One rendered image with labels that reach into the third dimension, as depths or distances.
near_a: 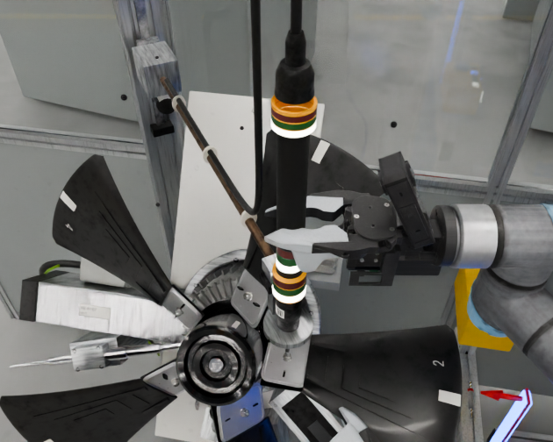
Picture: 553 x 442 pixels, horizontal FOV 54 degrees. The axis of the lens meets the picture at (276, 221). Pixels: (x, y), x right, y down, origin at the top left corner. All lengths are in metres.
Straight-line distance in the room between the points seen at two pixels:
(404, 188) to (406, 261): 0.12
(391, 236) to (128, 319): 0.56
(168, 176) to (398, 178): 0.93
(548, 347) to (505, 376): 1.50
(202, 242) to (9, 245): 1.22
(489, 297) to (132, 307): 0.59
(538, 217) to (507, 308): 0.12
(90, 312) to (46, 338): 1.44
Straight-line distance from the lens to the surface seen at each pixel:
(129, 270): 0.88
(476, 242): 0.63
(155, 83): 1.13
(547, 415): 2.34
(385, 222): 0.61
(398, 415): 0.83
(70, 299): 1.05
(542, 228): 0.66
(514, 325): 0.72
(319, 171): 0.78
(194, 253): 1.07
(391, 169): 0.56
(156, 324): 0.99
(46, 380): 2.36
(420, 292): 1.80
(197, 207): 1.06
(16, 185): 1.91
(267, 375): 0.82
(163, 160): 1.37
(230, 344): 0.79
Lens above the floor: 1.91
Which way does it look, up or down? 44 degrees down
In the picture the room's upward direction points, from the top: straight up
